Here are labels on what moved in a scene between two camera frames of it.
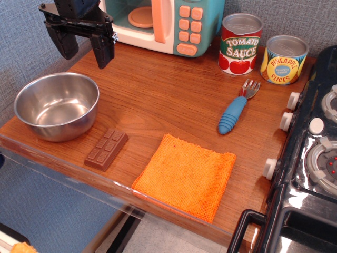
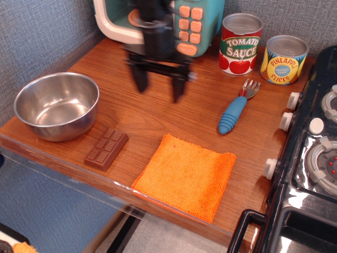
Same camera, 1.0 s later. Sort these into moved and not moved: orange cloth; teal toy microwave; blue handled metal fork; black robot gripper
Moved: black robot gripper
Not moved: orange cloth; blue handled metal fork; teal toy microwave
